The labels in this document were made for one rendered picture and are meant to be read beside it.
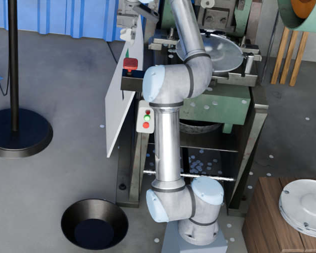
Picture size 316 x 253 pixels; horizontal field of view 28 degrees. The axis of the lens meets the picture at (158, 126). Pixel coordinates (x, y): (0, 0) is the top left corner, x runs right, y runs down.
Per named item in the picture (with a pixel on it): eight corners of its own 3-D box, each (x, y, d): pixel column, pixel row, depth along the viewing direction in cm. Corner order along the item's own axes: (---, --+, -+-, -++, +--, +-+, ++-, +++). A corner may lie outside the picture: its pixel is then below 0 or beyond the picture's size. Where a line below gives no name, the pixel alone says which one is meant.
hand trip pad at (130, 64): (135, 82, 259) (137, 67, 254) (121, 81, 258) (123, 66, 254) (136, 73, 264) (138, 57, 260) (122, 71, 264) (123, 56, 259)
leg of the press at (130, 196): (139, 208, 299) (164, 48, 242) (115, 206, 298) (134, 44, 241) (142, 93, 370) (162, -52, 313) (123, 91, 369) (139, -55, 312)
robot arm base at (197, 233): (222, 243, 229) (228, 225, 223) (183, 247, 225) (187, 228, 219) (211, 212, 240) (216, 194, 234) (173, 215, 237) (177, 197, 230)
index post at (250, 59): (250, 74, 271) (255, 55, 265) (243, 73, 271) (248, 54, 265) (249, 70, 273) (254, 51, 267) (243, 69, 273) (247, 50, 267)
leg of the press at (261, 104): (249, 218, 303) (300, 62, 246) (226, 216, 302) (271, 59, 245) (231, 102, 374) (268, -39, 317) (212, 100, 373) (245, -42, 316)
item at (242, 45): (261, 60, 280) (266, 41, 274) (223, 56, 279) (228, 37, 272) (259, 53, 285) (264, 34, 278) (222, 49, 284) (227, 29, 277)
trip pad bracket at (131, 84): (140, 114, 270) (145, 77, 258) (118, 111, 269) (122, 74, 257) (140, 105, 275) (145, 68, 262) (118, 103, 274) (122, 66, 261)
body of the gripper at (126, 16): (117, 18, 248) (120, -9, 241) (138, 21, 249) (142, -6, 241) (116, 29, 243) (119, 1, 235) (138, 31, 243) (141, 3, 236)
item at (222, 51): (175, 68, 254) (176, 66, 253) (175, 31, 276) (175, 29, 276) (246, 76, 256) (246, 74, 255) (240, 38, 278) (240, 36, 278)
